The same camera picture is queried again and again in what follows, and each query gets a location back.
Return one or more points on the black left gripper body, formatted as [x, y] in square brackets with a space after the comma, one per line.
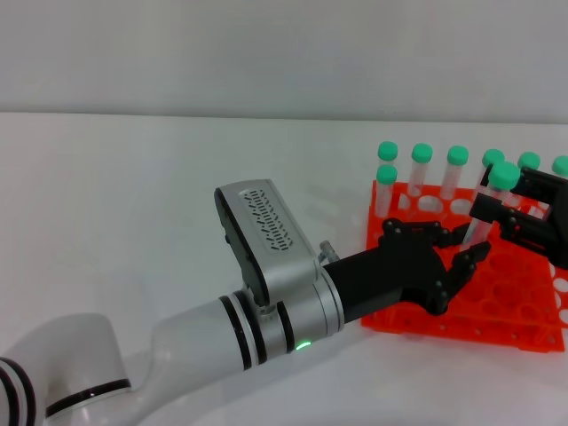
[390, 275]

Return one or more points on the silver black wrist camera box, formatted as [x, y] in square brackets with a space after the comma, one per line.
[270, 231]

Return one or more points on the clear test tube green cap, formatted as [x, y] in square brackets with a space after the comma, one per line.
[529, 159]
[503, 175]
[491, 155]
[562, 165]
[421, 153]
[457, 155]
[387, 174]
[387, 151]

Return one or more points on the orange test tube rack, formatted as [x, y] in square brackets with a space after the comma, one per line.
[501, 293]

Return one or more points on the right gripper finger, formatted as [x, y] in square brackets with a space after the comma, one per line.
[523, 226]
[543, 186]

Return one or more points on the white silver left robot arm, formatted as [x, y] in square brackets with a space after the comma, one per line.
[191, 337]

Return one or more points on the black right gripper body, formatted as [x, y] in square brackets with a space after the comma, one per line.
[560, 231]

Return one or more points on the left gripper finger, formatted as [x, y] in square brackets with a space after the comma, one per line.
[450, 235]
[466, 264]

